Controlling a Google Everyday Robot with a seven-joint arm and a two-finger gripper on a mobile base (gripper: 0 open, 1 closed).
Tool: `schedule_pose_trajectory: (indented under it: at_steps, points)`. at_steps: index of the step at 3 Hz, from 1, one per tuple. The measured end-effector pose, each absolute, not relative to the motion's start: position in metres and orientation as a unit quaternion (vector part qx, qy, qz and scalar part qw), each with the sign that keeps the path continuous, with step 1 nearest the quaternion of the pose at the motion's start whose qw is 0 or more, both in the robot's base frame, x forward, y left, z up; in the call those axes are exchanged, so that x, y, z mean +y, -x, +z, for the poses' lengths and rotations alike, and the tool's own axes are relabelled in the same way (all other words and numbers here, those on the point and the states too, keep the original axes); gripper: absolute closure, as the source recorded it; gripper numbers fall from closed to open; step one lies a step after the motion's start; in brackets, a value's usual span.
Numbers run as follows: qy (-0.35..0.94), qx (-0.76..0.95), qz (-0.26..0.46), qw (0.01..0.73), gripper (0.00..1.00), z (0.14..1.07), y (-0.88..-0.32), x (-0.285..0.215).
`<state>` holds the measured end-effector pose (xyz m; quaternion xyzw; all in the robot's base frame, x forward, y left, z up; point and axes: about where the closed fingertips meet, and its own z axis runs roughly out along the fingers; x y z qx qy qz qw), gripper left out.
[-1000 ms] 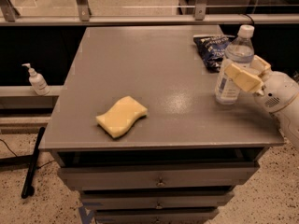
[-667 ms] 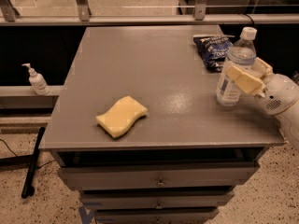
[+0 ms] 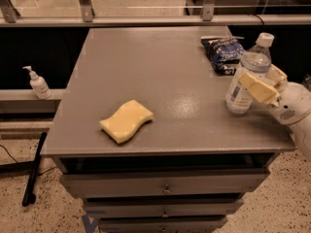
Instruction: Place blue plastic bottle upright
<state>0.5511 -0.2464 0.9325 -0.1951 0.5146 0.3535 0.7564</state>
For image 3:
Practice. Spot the dark blue snack bag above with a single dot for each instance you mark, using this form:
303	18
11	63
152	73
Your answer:
223	53

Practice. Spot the clear plastic water bottle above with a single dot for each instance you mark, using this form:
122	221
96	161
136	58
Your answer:
254	64

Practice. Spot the white pump dispenser bottle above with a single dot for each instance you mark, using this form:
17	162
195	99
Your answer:
38	84

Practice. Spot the yellow sponge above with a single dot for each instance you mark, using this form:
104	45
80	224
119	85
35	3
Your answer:
126	120

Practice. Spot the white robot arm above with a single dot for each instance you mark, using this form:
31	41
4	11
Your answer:
300	130

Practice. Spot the grey drawer cabinet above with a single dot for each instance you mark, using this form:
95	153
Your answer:
187	168

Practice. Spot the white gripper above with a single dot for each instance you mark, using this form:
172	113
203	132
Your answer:
293	103

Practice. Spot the grey metal window rail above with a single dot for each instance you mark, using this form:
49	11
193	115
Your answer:
82	13

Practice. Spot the black rod on floor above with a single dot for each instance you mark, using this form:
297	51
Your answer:
29	197

